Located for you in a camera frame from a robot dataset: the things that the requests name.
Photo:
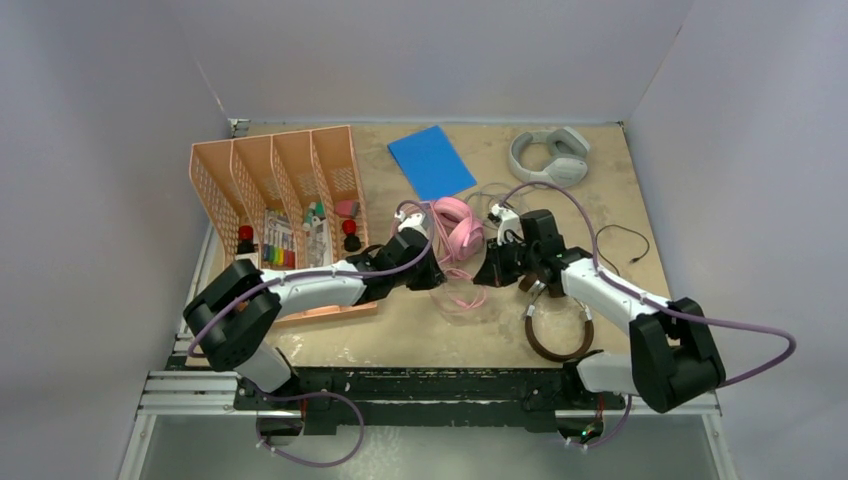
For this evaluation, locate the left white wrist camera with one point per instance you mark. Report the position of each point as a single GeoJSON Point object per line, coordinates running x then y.
{"type": "Point", "coordinates": [418, 221]}

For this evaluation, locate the pink grey eraser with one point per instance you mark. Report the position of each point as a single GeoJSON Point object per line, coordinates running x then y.
{"type": "Point", "coordinates": [347, 209]}

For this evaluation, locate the brown on-ear headphones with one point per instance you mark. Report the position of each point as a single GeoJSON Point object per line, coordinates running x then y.
{"type": "Point", "coordinates": [557, 334]}

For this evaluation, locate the green white glue stick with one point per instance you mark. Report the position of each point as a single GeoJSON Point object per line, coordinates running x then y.
{"type": "Point", "coordinates": [314, 213]}

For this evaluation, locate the clear ruler pack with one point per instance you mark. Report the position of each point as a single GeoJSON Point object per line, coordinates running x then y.
{"type": "Point", "coordinates": [319, 245]}

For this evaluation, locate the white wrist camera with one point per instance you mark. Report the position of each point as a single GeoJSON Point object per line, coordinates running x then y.
{"type": "Point", "coordinates": [507, 222]}
{"type": "Point", "coordinates": [418, 221]}

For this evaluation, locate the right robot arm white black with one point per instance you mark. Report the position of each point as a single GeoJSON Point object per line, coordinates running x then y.
{"type": "Point", "coordinates": [672, 355]}

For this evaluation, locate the red black stamp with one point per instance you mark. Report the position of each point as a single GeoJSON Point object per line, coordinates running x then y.
{"type": "Point", "coordinates": [351, 241]}

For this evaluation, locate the black base frame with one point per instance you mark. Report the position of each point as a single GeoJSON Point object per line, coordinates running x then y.
{"type": "Point", "coordinates": [538, 400]}

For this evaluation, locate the peach plastic desk organizer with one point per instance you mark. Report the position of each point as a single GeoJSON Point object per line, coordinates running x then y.
{"type": "Point", "coordinates": [266, 182]}

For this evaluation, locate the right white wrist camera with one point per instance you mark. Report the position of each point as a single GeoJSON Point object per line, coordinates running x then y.
{"type": "Point", "coordinates": [507, 222]}

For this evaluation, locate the blue notebook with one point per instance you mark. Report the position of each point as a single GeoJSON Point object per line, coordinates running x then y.
{"type": "Point", "coordinates": [431, 164]}

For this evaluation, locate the pink wired headphones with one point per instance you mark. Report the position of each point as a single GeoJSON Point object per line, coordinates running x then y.
{"type": "Point", "coordinates": [456, 233]}

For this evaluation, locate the grey over-ear headphones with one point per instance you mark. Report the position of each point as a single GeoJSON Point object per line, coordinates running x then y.
{"type": "Point", "coordinates": [567, 164]}

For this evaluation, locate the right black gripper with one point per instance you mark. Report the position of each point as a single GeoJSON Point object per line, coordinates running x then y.
{"type": "Point", "coordinates": [493, 272]}

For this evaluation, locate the colourful marker set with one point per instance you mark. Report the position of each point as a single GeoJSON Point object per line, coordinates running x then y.
{"type": "Point", "coordinates": [275, 257]}

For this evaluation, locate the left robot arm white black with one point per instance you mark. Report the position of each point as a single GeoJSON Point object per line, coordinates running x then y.
{"type": "Point", "coordinates": [231, 317]}

